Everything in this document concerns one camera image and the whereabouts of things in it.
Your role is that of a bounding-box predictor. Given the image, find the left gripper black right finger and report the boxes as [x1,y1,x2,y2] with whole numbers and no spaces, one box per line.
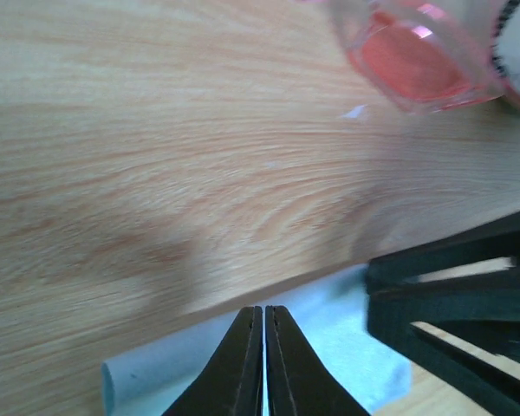
[265,305,368,416]

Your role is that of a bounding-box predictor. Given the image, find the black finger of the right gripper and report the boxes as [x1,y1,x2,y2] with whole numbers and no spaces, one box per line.
[366,211,520,300]
[366,298,520,416]

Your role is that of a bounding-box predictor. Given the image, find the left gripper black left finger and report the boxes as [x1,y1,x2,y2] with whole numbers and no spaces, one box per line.
[164,306,263,416]

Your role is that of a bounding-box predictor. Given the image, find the light blue cleaning cloth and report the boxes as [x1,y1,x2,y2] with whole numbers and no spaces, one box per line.
[101,264,412,415]

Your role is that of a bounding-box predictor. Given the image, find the pink translucent sunglasses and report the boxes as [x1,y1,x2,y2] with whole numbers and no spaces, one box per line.
[325,1,511,114]

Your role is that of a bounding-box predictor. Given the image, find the flag pattern glasses case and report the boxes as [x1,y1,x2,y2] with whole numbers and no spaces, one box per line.
[491,1,520,110]

